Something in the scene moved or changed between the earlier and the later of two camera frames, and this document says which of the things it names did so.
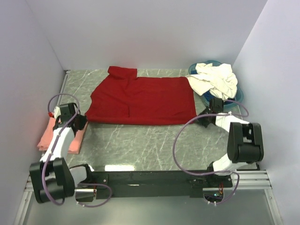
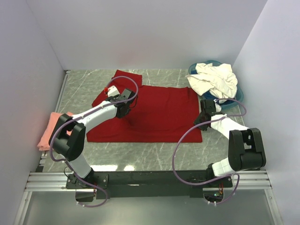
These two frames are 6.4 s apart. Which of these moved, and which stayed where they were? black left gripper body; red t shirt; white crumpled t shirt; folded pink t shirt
Moved: red t shirt; black left gripper body
Stayed: white crumpled t shirt; folded pink t shirt
